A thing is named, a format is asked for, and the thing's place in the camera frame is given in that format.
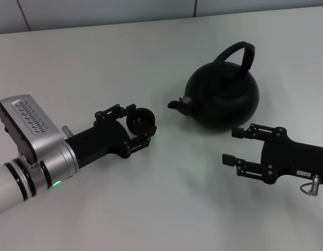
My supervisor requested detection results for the small black teacup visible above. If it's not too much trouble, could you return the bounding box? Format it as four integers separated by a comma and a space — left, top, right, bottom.
126, 107, 157, 136

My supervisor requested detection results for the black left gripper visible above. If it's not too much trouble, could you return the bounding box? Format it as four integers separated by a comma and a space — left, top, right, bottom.
64, 104, 158, 168

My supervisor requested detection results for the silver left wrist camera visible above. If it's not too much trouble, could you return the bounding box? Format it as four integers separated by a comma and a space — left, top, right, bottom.
0, 94, 66, 164

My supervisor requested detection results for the silver left gripper cable connector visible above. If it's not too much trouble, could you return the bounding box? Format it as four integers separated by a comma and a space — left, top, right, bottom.
61, 125, 73, 139

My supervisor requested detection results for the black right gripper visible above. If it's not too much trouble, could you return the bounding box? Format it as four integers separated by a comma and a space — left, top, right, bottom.
222, 123, 323, 188

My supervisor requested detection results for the black round teapot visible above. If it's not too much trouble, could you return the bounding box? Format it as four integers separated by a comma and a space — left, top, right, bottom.
167, 41, 261, 133

